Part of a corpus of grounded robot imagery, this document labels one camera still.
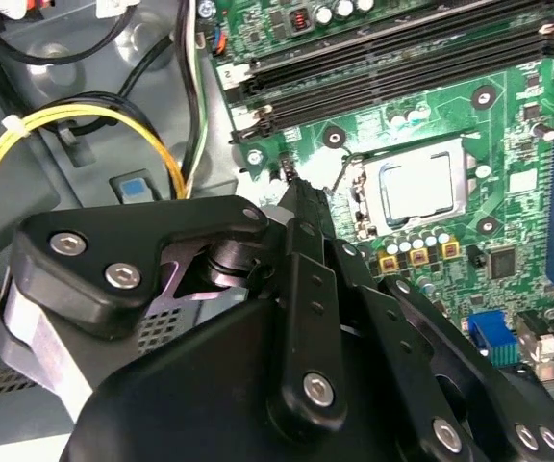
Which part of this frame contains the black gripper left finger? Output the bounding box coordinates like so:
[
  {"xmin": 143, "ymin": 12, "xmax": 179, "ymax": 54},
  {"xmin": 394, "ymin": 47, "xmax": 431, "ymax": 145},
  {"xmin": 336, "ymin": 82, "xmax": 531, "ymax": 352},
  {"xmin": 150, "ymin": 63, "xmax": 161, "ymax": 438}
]
[{"xmin": 10, "ymin": 177, "xmax": 350, "ymax": 444}]

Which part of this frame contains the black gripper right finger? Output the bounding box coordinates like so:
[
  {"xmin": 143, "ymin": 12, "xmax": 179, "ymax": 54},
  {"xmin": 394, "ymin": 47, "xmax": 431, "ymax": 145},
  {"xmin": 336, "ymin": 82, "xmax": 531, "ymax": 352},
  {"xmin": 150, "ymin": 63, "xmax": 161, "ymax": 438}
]
[{"xmin": 313, "ymin": 186, "xmax": 554, "ymax": 462}]

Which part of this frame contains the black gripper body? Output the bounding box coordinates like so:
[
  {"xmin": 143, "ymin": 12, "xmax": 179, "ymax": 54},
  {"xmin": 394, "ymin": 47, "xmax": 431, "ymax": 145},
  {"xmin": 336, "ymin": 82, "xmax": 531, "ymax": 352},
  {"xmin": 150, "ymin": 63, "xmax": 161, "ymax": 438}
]
[{"xmin": 63, "ymin": 298, "xmax": 432, "ymax": 462}]

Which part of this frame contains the silver CPU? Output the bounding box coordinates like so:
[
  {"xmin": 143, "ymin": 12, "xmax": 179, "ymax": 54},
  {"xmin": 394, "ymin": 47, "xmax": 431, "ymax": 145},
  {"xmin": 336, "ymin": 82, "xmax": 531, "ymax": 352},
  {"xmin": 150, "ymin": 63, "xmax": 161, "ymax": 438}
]
[{"xmin": 377, "ymin": 151, "xmax": 456, "ymax": 227}]

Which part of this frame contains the metal socket cover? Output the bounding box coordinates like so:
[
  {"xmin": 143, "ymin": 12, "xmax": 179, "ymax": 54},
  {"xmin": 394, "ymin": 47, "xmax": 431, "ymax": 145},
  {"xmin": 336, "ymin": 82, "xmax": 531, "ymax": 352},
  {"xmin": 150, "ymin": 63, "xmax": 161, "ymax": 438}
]
[{"xmin": 346, "ymin": 137, "xmax": 470, "ymax": 237}]

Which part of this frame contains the wire locking lever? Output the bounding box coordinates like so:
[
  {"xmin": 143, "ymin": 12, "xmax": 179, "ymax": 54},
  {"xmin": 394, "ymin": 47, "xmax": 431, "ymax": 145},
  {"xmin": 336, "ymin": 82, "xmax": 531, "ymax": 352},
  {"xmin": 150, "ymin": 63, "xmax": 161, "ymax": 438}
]
[{"xmin": 325, "ymin": 129, "xmax": 481, "ymax": 193}]

